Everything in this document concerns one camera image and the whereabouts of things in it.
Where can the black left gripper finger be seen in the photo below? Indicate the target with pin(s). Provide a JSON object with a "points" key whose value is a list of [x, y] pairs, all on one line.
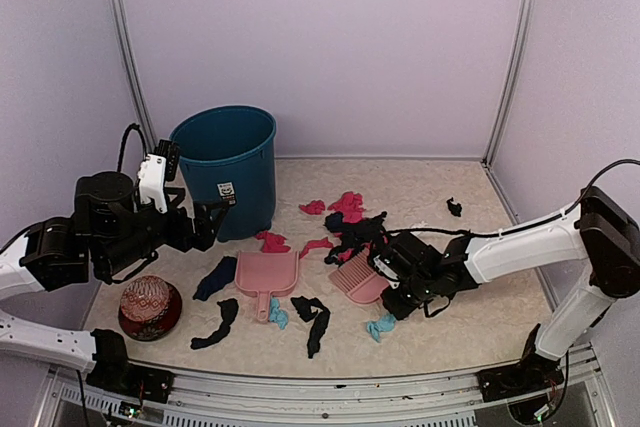
{"points": [[207, 221], [175, 197]]}

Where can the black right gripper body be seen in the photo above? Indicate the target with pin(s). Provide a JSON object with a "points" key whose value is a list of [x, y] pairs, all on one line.
{"points": [[419, 294]]}

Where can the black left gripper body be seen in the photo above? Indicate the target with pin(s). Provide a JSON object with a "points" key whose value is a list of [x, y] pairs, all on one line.
{"points": [[178, 237]]}

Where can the pink plastic hand brush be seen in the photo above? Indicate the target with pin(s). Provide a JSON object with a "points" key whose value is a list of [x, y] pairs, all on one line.
{"points": [[360, 283]]}

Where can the pink plastic dustpan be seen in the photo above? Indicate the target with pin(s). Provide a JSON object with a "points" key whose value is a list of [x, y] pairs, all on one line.
{"points": [[265, 275]]}

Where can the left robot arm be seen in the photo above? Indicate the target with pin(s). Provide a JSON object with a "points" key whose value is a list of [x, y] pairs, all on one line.
{"points": [[112, 229]]}

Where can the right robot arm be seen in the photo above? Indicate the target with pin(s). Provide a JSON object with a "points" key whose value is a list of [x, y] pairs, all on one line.
{"points": [[593, 229]]}

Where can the light blue scrap front right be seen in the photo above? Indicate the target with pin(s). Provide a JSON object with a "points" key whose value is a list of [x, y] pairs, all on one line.
{"points": [[384, 324]]}

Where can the dark blue scrap left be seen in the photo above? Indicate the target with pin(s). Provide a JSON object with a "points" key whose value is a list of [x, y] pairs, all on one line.
{"points": [[217, 279]]}

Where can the blue plastic waste bin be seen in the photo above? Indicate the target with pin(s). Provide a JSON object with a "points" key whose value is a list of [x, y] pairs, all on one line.
{"points": [[227, 154]]}

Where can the pink scrap near bin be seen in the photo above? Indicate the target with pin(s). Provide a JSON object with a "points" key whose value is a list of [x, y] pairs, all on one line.
{"points": [[272, 242]]}

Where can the black and blue scrap pile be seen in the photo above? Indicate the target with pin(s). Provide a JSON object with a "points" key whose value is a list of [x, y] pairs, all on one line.
{"points": [[354, 237]]}

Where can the small black scrap back right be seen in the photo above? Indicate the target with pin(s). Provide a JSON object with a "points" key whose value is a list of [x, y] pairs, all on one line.
{"points": [[455, 208]]}

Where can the black scrap front left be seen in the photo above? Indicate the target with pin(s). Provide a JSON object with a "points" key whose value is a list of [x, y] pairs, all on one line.
{"points": [[229, 309]]}

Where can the pink scrap centre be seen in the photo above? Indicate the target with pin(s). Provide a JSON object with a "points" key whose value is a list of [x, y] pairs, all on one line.
{"points": [[323, 243]]}

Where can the large pink scrap back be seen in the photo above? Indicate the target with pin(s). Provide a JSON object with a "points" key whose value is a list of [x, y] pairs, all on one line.
{"points": [[350, 205]]}

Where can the black scrap front centre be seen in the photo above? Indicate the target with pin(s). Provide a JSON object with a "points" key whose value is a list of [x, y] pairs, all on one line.
{"points": [[312, 310]]}

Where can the small pink scrap back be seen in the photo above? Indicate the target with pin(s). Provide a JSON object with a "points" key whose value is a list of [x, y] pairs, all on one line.
{"points": [[314, 207]]}

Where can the light blue scrap near dustpan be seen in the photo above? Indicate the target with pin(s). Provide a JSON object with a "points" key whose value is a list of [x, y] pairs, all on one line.
{"points": [[277, 315]]}

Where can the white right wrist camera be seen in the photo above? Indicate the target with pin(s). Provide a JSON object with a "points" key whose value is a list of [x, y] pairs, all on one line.
{"points": [[386, 269]]}

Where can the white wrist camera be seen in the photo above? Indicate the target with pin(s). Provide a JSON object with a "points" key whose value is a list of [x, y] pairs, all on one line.
{"points": [[386, 269], [157, 167]]}

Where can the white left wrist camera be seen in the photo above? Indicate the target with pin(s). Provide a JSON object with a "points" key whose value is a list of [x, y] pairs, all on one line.
{"points": [[157, 167]]}

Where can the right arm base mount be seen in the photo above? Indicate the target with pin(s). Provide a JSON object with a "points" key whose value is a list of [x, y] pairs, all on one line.
{"points": [[530, 373]]}

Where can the front aluminium rail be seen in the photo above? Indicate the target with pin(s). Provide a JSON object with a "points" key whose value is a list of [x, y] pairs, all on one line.
{"points": [[452, 398]]}

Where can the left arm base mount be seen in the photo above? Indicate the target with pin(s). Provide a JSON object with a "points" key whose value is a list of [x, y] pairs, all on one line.
{"points": [[115, 373]]}

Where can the left aluminium frame post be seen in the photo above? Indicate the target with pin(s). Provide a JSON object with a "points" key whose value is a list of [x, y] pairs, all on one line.
{"points": [[128, 58]]}

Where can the aluminium frame post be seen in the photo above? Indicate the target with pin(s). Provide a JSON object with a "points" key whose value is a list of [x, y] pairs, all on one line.
{"points": [[508, 91], [128, 58]]}

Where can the right aluminium frame post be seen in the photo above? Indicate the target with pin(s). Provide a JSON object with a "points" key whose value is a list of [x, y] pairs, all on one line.
{"points": [[508, 91]]}

